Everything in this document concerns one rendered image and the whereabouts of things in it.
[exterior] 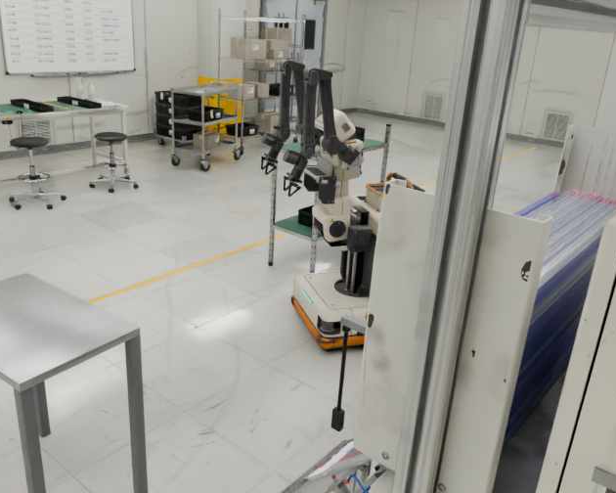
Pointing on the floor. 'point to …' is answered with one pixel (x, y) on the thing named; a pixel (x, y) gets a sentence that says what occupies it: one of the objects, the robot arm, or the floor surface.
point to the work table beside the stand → (53, 358)
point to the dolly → (175, 116)
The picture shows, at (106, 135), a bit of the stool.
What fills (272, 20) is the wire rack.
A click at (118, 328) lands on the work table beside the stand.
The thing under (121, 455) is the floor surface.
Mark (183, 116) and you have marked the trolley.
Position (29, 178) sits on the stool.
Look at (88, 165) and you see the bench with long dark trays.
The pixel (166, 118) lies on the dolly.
